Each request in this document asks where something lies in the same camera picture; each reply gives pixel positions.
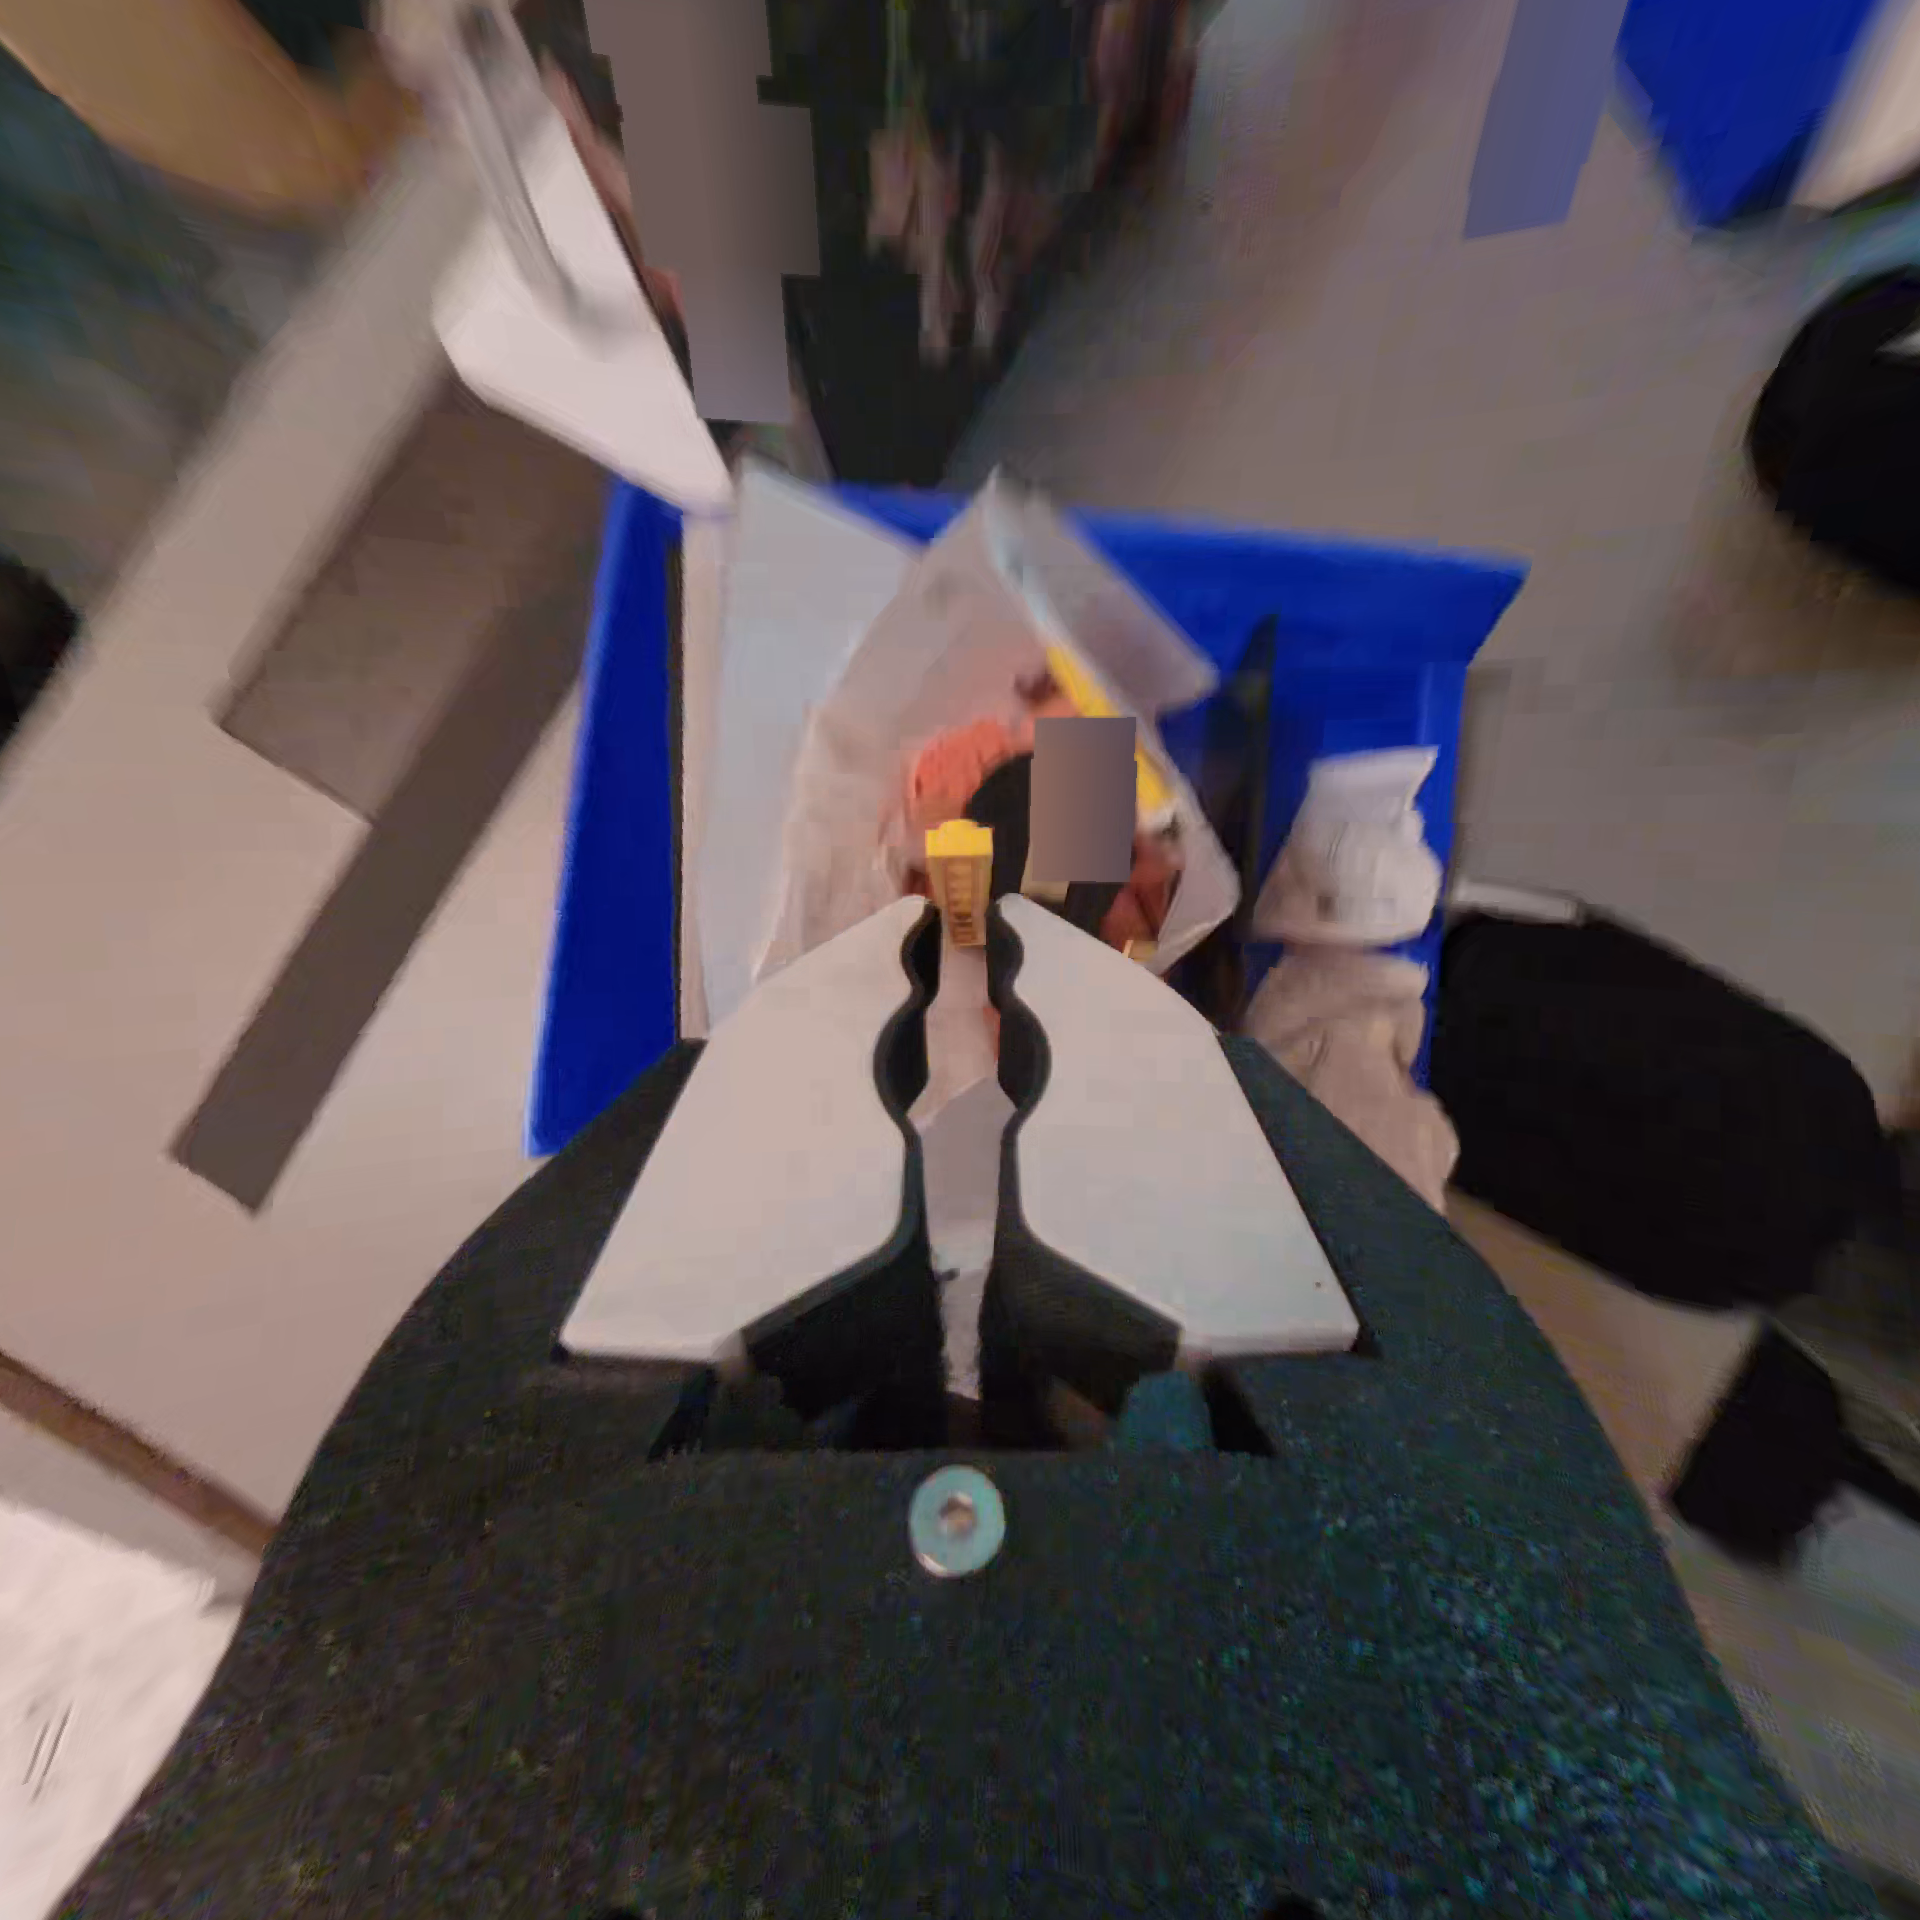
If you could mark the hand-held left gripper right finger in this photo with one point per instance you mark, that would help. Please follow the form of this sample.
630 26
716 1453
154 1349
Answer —
1170 1171

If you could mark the yellow lego brick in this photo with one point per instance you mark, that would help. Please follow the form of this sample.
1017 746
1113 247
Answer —
961 877

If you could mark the blue plastic bin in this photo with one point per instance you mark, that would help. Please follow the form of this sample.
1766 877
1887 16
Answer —
616 825
1741 90

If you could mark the large printed white paper bag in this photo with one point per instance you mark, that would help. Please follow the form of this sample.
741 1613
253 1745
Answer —
764 645

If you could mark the black booklet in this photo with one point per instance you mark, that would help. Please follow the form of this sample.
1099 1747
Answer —
1244 749

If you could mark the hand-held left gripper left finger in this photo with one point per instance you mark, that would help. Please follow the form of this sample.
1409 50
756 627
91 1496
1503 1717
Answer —
748 1171

